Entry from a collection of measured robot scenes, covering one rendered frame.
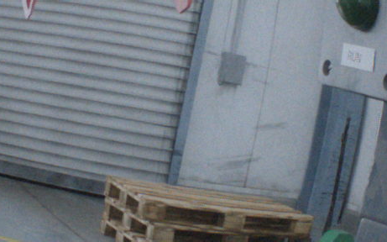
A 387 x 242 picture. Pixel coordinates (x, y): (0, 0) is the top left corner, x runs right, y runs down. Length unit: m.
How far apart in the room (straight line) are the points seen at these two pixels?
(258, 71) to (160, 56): 0.97
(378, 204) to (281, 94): 8.67
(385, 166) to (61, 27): 7.74
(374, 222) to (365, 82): 0.09
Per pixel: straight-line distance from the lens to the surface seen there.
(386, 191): 0.48
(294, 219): 6.44
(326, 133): 9.40
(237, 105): 8.95
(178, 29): 8.56
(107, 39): 8.34
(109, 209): 6.65
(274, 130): 9.16
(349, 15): 0.43
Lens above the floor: 1.24
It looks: 3 degrees down
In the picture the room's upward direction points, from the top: 11 degrees clockwise
